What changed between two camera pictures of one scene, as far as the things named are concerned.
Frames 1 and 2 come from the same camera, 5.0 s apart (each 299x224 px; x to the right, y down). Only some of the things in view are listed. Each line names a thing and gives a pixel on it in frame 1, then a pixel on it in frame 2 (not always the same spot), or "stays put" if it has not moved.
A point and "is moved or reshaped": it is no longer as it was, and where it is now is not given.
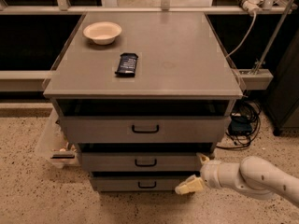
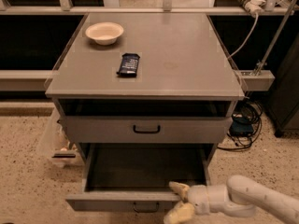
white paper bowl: [102, 33] stays put
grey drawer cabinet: [143, 96] stays put
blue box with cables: [244, 124] stays put
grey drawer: [142, 161] is moved or reshaped
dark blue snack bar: [127, 64] stays put
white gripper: [209, 173] to [198, 199]
